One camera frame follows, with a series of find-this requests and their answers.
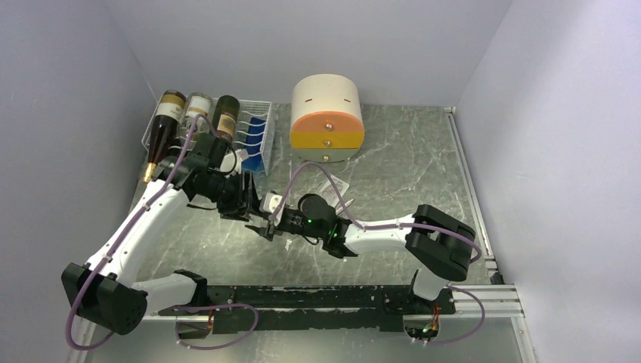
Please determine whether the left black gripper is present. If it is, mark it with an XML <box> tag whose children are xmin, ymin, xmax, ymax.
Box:
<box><xmin>199</xmin><ymin>169</ymin><xmax>266</xmax><ymax>222</ymax></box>

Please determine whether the blue clear square bottle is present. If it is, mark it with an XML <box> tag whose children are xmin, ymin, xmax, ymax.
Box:
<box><xmin>237</xmin><ymin>117</ymin><xmax>266</xmax><ymax>172</ymax></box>

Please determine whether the dark green wine bottle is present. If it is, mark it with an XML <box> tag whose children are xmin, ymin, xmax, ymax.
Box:
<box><xmin>210</xmin><ymin>95</ymin><xmax>240</xmax><ymax>143</ymax></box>

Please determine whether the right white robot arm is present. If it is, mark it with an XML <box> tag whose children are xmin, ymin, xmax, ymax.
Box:
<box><xmin>248</xmin><ymin>194</ymin><xmax>482</xmax><ymax>313</ymax></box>

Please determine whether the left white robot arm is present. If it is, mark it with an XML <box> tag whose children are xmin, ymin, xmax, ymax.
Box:
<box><xmin>61</xmin><ymin>156</ymin><xmax>258</xmax><ymax>335</ymax></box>

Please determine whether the clear bottle cream label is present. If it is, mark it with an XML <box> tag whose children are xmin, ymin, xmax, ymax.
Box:
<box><xmin>177</xmin><ymin>92</ymin><xmax>214</xmax><ymax>150</ymax></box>

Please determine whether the dark red wine bottle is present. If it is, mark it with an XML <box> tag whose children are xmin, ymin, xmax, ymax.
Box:
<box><xmin>142</xmin><ymin>90</ymin><xmax>186</xmax><ymax>184</ymax></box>

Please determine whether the ruler set plastic package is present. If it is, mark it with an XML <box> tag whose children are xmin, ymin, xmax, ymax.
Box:
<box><xmin>318</xmin><ymin>175</ymin><xmax>349</xmax><ymax>207</ymax></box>

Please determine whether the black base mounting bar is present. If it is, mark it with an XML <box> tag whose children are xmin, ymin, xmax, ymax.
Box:
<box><xmin>158</xmin><ymin>285</ymin><xmax>456</xmax><ymax>334</ymax></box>

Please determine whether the cream drawer cabinet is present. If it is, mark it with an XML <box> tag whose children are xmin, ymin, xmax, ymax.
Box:
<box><xmin>290</xmin><ymin>73</ymin><xmax>365</xmax><ymax>163</ymax></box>

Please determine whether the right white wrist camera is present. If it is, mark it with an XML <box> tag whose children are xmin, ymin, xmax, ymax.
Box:
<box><xmin>260</xmin><ymin>192</ymin><xmax>283</xmax><ymax>214</ymax></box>

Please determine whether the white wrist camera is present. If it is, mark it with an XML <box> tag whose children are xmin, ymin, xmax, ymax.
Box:
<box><xmin>218</xmin><ymin>149</ymin><xmax>249</xmax><ymax>174</ymax></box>
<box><xmin>260</xmin><ymin>192</ymin><xmax>283</xmax><ymax>214</ymax></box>

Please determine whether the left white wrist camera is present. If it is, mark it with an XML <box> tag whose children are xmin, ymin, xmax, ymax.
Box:
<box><xmin>218</xmin><ymin>149</ymin><xmax>249</xmax><ymax>174</ymax></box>

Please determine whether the white wire wine rack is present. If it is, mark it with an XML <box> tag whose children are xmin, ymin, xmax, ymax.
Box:
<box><xmin>141</xmin><ymin>90</ymin><xmax>271</xmax><ymax>183</ymax></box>

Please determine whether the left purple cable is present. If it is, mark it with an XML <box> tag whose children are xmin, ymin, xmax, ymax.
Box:
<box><xmin>65</xmin><ymin>113</ymin><xmax>260</xmax><ymax>351</ymax></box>

